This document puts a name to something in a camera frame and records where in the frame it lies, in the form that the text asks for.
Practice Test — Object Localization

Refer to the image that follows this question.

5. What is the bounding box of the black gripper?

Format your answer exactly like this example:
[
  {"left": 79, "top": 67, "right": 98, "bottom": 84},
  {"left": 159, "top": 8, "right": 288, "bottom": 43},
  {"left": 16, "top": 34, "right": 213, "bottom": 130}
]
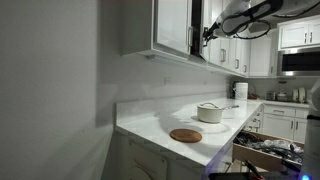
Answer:
[{"left": 203, "top": 23, "right": 219, "bottom": 47}]

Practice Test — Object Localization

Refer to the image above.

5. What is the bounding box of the door cabinet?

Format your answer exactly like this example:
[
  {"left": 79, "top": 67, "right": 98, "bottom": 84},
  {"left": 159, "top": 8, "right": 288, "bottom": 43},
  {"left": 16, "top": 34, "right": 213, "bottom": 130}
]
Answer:
[
  {"left": 154, "top": 0, "right": 192, "bottom": 56},
  {"left": 199, "top": 0, "right": 212, "bottom": 61}
]

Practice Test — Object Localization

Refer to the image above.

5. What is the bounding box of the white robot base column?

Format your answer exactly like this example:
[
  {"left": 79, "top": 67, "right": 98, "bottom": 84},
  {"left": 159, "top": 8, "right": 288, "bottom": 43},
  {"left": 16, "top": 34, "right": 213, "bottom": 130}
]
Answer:
[{"left": 299, "top": 79, "right": 320, "bottom": 180}]

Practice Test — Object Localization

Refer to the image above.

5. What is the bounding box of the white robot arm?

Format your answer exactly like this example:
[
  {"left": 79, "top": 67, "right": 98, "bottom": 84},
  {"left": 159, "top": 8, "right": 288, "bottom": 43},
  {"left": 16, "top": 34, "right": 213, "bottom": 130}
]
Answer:
[{"left": 202, "top": 0, "right": 319, "bottom": 47}]

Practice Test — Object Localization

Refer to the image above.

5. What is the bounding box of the open wooden drawer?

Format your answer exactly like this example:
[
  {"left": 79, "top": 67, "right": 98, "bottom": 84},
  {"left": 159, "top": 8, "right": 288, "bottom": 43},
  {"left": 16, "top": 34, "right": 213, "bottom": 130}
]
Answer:
[{"left": 233, "top": 130, "right": 304, "bottom": 172}]

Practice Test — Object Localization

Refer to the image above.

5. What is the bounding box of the white cylindrical appliance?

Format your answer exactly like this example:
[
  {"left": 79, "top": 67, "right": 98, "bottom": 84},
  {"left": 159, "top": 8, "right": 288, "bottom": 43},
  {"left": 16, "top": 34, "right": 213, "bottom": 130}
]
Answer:
[{"left": 235, "top": 82, "right": 248, "bottom": 100}]

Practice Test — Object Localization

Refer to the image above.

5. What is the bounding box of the cream saucepan with lid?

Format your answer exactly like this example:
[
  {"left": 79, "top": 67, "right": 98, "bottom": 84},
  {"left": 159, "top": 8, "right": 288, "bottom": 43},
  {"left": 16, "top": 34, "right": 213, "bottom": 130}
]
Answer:
[{"left": 197, "top": 102, "right": 238, "bottom": 124}]

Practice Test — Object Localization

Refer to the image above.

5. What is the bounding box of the stainless steel microwave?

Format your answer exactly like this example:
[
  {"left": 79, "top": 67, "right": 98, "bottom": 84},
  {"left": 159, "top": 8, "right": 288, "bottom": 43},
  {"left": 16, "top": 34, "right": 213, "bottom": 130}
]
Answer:
[{"left": 277, "top": 47, "right": 320, "bottom": 77}]

